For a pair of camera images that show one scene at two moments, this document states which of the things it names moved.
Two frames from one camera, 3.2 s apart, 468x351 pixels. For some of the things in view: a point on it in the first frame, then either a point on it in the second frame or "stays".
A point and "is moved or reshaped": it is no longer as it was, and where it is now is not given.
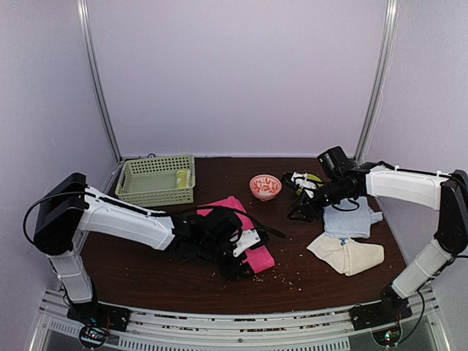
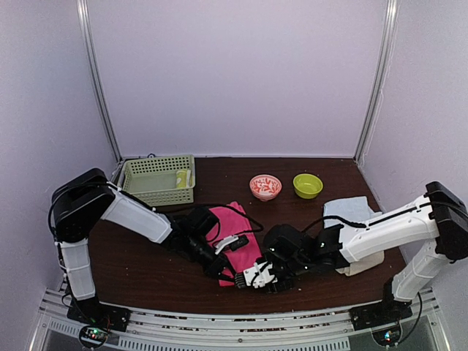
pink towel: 258,259 is moved or reshaped
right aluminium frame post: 379,80 stays
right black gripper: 308,209 → 272,289
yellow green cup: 184,179 stays
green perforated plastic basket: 154,181 stays
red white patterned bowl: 265,186 stays
